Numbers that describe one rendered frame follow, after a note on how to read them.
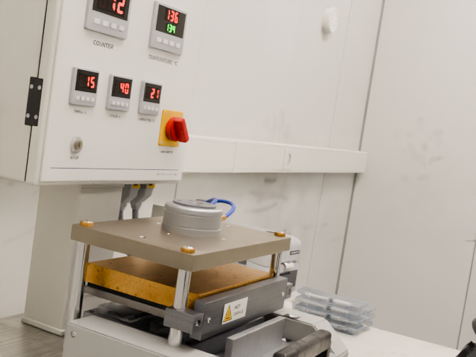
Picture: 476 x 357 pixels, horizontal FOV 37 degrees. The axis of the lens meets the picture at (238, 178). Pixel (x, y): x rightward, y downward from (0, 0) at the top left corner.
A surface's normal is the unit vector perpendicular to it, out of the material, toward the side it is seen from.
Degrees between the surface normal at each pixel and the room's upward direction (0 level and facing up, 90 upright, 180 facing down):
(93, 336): 90
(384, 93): 90
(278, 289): 90
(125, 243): 90
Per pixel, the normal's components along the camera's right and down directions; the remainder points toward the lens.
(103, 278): -0.47, 0.00
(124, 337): 0.15, -0.99
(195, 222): 0.14, 0.10
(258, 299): 0.87, 0.17
